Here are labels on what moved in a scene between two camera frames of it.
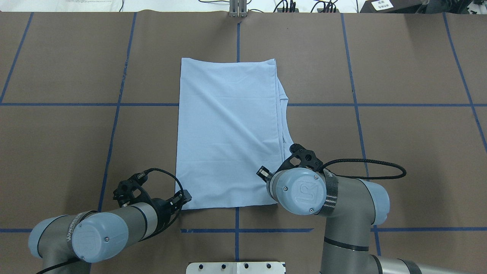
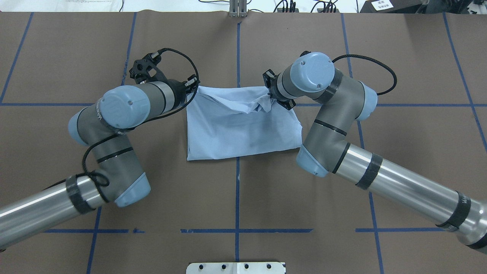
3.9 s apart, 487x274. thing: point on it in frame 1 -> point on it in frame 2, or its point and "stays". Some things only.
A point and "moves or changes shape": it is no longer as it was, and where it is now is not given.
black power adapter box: (392, 6) stays
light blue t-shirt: (232, 119) moves or changes shape
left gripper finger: (181, 197) -> (190, 80)
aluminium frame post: (237, 8) stays
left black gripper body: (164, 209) -> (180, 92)
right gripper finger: (264, 173) -> (267, 76)
